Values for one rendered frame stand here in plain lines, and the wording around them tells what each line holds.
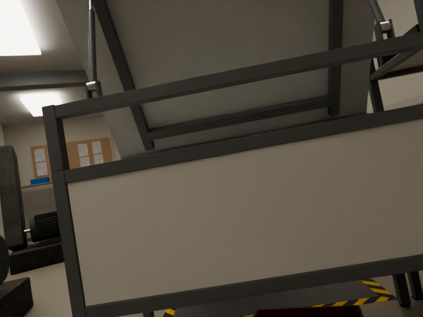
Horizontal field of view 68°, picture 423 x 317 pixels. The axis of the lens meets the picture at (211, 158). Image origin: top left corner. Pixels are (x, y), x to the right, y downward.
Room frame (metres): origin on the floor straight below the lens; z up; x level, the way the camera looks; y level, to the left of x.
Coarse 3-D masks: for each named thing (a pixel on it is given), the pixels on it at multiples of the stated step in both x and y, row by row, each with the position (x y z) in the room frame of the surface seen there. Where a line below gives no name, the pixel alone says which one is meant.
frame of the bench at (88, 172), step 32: (288, 128) 0.88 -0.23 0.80; (320, 128) 0.87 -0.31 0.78; (352, 128) 0.87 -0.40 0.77; (128, 160) 0.91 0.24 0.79; (160, 160) 0.90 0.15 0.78; (64, 192) 0.92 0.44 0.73; (64, 224) 0.92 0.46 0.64; (64, 256) 0.93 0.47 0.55; (416, 256) 0.86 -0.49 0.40; (224, 288) 0.90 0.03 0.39; (256, 288) 0.89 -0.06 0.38; (288, 288) 0.89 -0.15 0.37
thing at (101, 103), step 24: (360, 48) 0.86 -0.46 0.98; (384, 48) 0.86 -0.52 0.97; (408, 48) 0.86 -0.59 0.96; (240, 72) 0.89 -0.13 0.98; (264, 72) 0.88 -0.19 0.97; (288, 72) 0.89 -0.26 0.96; (120, 96) 0.91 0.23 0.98; (144, 96) 0.91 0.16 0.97; (168, 96) 0.91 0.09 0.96; (48, 120) 0.93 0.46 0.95; (48, 144) 0.93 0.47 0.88
